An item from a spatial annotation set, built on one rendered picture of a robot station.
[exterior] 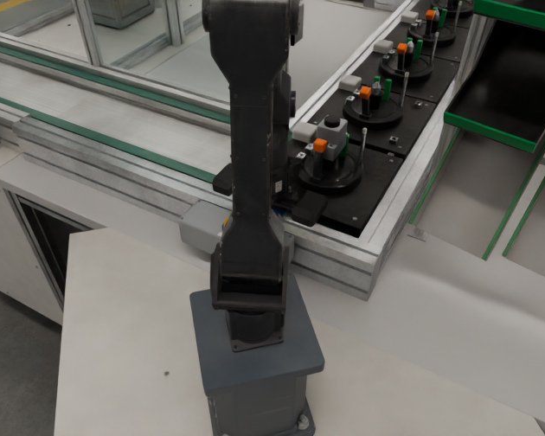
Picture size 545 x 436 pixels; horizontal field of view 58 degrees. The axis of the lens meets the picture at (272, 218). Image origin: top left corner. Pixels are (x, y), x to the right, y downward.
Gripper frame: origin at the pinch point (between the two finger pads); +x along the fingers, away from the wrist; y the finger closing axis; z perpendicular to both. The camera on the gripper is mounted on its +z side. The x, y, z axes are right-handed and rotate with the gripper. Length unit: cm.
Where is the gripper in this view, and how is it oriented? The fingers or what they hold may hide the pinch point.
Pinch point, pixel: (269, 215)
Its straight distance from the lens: 84.1
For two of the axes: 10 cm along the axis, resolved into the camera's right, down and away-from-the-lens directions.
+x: 0.0, 7.2, 6.9
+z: 4.8, -6.1, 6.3
